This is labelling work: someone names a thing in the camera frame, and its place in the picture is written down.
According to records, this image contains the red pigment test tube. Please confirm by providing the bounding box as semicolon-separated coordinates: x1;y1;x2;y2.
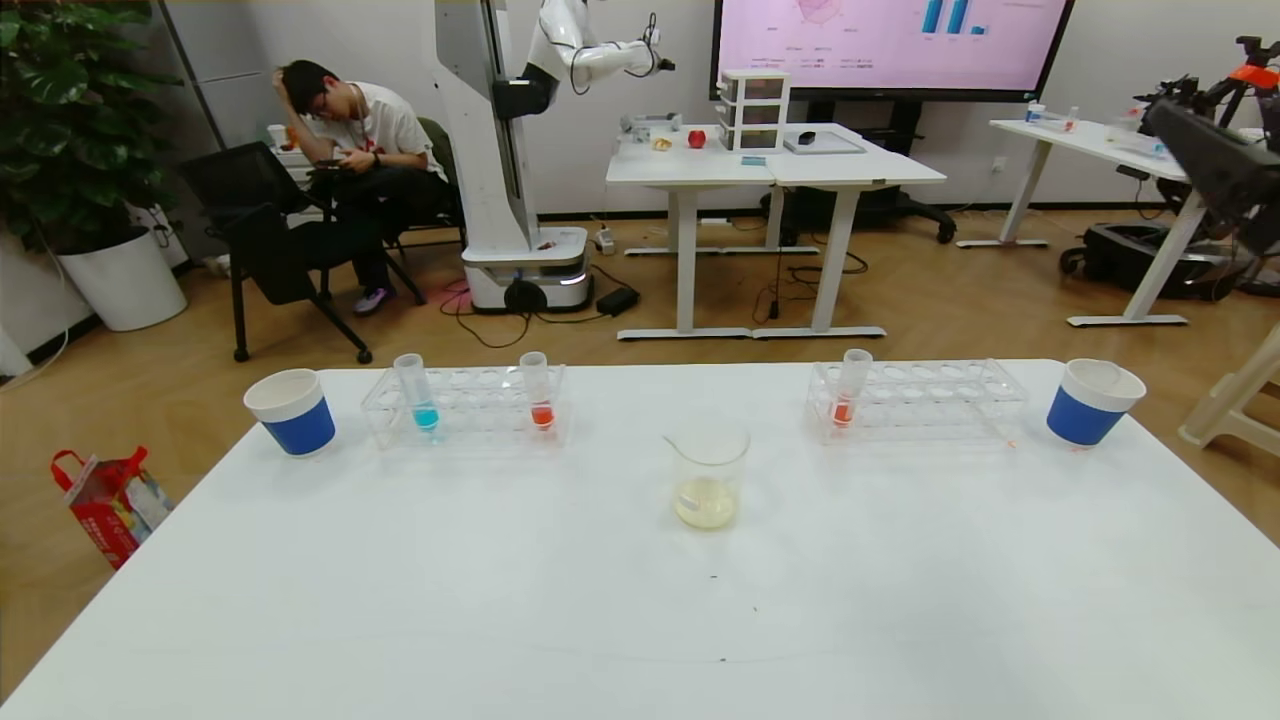
832;348;873;429
520;351;556;431

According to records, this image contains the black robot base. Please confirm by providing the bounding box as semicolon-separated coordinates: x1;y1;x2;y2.
1059;222;1241;301

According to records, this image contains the clear glass beaker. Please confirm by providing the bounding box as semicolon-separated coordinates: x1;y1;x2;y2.
664;412;752;532

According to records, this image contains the clear acrylic test tube rack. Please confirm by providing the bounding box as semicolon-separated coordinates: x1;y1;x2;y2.
806;358;1029;445
360;363;568;450

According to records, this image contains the blue pigment test tube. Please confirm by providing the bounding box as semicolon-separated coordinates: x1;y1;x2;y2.
393;353;441;433

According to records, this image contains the white standing desk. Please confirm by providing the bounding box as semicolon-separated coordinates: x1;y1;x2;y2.
752;122;947;339
606;125;777;341

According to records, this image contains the clear grey desk box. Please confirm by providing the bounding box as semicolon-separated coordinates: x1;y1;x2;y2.
620;112;683;144

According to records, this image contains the white wheeled robot body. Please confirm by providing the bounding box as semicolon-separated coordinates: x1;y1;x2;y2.
433;0;596;313

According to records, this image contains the clear drawer organiser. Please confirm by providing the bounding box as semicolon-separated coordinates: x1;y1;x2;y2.
718;68;792;153

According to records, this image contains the grey flat tray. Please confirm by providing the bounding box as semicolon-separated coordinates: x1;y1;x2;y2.
783;129;867;155

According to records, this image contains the olive green chair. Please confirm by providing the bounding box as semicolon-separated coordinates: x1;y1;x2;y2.
410;116;467;249

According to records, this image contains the seated person in white shirt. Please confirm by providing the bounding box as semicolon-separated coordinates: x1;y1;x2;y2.
272;60;448;316

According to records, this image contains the blue white paper cup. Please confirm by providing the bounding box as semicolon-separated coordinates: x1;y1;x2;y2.
243;368;337;458
1046;358;1148;448

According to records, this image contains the black screen stand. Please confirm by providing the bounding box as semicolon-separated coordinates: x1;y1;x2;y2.
765;98;956;246

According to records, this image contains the black office chair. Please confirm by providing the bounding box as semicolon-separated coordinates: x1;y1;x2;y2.
178;141;373;364

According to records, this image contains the large display screen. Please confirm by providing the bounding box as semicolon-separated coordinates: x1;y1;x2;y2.
709;0;1076;101

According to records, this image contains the long white desk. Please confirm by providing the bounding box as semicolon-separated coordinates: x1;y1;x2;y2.
955;117;1211;327

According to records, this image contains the grey cabinet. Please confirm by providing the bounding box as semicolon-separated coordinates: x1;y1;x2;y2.
160;0;276;149

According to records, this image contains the white planter pot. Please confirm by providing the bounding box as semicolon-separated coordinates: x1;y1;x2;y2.
55;224;188;332

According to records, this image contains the red shopping bag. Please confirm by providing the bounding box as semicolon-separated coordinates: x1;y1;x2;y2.
51;445;173;570

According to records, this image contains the green leafy plant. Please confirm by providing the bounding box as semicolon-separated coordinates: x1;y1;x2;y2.
0;0;186;251

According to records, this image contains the black tripod stand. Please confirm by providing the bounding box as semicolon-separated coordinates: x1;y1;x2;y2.
1205;36;1280;111

